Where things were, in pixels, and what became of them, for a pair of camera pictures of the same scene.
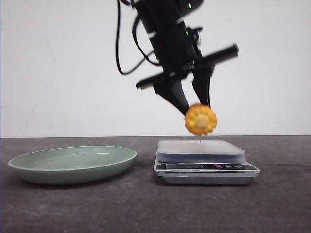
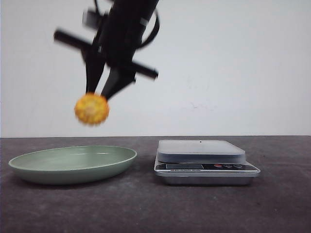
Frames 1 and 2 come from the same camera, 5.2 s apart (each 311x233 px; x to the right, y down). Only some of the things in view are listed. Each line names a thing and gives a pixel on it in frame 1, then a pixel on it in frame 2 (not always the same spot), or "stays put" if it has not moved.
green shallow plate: [72, 165] stays put
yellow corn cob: [200, 120] → [92, 108]
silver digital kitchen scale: [203, 162] stays put
